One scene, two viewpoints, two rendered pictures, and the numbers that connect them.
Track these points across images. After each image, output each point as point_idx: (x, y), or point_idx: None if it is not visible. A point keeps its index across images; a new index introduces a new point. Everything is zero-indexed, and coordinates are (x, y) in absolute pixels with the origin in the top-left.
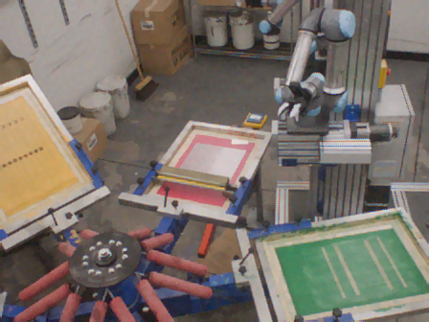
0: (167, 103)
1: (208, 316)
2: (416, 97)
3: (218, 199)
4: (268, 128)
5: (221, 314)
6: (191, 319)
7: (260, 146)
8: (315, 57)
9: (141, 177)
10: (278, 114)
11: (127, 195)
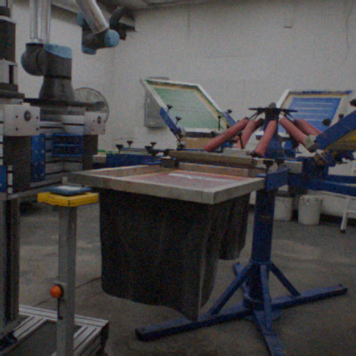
0: None
1: (203, 354)
2: None
3: (183, 172)
4: None
5: (187, 353)
6: (226, 355)
7: (102, 170)
8: (12, 24)
9: (279, 158)
10: (139, 30)
11: (290, 161)
